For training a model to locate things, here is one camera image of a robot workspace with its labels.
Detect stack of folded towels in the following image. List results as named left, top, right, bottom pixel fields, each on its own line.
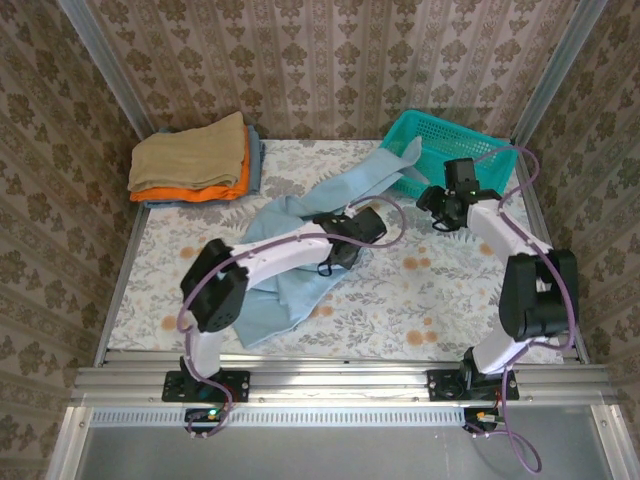
left=142, top=124, right=266, bottom=209

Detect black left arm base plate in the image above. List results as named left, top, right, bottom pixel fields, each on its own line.
left=160, top=370, right=251, bottom=404

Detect teal plastic basket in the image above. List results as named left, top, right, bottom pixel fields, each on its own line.
left=378, top=109, right=520, bottom=197

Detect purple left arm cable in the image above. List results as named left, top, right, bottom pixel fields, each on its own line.
left=178, top=195, right=406, bottom=441

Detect beige folded trousers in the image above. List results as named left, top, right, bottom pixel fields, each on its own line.
left=127, top=110, right=247, bottom=193

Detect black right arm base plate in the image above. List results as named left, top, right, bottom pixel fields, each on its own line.
left=427, top=368, right=520, bottom=402

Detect aluminium frame upright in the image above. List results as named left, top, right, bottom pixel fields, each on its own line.
left=57, top=0, right=154, bottom=139
left=509, top=0, right=596, bottom=146

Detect light blue trousers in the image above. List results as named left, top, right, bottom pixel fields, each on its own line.
left=233, top=137, right=430, bottom=349

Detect slotted grey cable duct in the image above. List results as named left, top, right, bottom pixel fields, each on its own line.
left=89, top=407, right=469, bottom=426

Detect floral tablecloth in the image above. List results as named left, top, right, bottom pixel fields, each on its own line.
left=107, top=138, right=566, bottom=364

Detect aluminium mounting rail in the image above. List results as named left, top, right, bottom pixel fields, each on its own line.
left=69, top=349, right=614, bottom=406

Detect orange folded trousers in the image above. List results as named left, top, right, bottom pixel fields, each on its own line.
left=129, top=124, right=251, bottom=204

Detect grey metal bench panel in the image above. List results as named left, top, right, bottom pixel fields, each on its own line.
left=44, top=404, right=640, bottom=480

